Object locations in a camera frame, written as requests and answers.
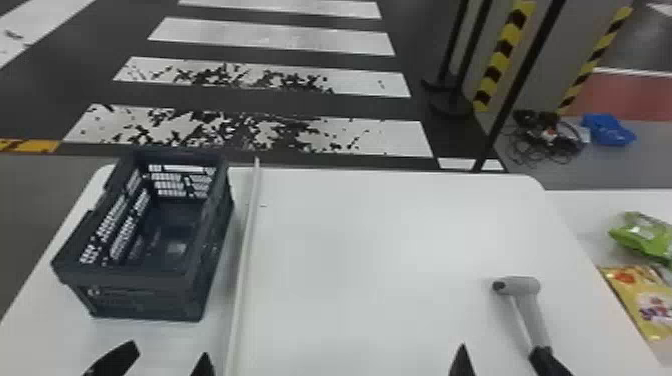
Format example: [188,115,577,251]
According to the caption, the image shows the hand scanner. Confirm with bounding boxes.
[491,275,554,352]

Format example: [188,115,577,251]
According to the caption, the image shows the black cable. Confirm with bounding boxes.
[505,108,588,168]

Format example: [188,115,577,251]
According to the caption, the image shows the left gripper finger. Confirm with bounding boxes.
[82,339,141,376]
[189,351,217,376]

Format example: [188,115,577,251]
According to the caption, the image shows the yellow snack packet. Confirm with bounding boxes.
[599,264,672,344]

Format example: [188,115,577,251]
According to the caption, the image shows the blue bag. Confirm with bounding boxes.
[580,112,638,148]

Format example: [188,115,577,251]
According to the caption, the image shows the green snack packet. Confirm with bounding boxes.
[608,210,672,264]

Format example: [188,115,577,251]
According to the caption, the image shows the yellow black striped post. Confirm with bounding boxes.
[555,5,635,115]
[471,0,538,113]

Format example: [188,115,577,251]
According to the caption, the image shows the black crate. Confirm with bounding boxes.
[50,146,236,323]

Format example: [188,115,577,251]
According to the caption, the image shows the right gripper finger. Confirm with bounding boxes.
[528,345,575,376]
[448,343,477,376]

